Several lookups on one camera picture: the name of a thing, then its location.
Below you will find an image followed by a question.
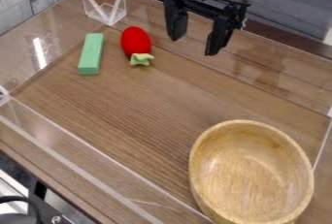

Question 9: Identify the wooden bowl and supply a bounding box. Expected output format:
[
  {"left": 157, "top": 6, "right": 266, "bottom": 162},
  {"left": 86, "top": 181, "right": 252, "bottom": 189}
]
[{"left": 187, "top": 119, "right": 313, "bottom": 224}]

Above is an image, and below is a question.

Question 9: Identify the green rectangular block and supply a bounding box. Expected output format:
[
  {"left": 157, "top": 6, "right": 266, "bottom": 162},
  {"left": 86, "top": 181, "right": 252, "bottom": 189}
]
[{"left": 78, "top": 33, "right": 104, "bottom": 76}]

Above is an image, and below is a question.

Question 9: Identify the clear acrylic tray barrier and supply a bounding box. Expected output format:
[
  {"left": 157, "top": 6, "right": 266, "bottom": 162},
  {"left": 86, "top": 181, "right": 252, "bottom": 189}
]
[{"left": 0, "top": 0, "right": 332, "bottom": 224}]

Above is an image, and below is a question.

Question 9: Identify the red plush strawberry toy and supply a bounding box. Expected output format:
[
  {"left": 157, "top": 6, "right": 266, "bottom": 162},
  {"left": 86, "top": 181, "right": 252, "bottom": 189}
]
[{"left": 121, "top": 26, "right": 154, "bottom": 66}]

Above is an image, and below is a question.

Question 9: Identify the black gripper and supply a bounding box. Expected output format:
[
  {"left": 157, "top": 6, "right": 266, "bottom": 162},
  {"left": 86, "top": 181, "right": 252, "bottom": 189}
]
[{"left": 162, "top": 0, "right": 250, "bottom": 56}]

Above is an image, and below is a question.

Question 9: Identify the clear acrylic corner stand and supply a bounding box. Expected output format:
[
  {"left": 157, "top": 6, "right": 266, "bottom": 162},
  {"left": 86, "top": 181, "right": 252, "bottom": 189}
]
[{"left": 83, "top": 0, "right": 127, "bottom": 26}]

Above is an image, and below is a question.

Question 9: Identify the black table leg bracket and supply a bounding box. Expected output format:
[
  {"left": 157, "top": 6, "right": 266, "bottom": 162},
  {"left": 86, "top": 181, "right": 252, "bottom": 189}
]
[{"left": 28, "top": 180, "right": 74, "bottom": 224}]

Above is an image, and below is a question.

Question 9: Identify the black cable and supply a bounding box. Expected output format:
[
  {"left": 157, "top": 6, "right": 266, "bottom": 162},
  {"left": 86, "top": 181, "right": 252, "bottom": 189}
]
[{"left": 0, "top": 195, "right": 44, "bottom": 224}]

